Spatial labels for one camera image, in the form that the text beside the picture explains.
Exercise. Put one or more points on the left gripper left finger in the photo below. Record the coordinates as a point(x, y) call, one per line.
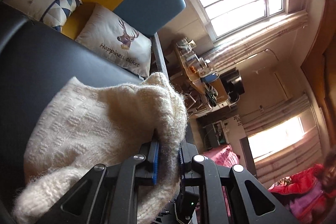
point(108, 194)

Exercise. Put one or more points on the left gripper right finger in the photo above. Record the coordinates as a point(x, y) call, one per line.
point(228, 195)

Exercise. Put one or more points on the cream knitted sweater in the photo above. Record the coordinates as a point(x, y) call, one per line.
point(83, 126)

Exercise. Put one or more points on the pink quilted bedding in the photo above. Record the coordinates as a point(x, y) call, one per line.
point(223, 155)

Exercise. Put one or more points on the person in red jacket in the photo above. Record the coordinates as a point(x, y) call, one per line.
point(310, 194)

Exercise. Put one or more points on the small bright window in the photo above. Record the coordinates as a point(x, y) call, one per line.
point(268, 142)

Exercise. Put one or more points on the black monitor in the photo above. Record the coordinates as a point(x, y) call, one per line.
point(233, 85)

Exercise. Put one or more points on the blue mug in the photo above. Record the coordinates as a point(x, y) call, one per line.
point(210, 78)

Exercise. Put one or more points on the cluttered wooden desk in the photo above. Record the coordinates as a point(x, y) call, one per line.
point(200, 98)

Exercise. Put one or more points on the deer print cushion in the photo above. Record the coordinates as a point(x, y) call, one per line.
point(111, 37)

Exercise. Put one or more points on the blue triangle pattern cushion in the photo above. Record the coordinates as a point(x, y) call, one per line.
point(58, 12)

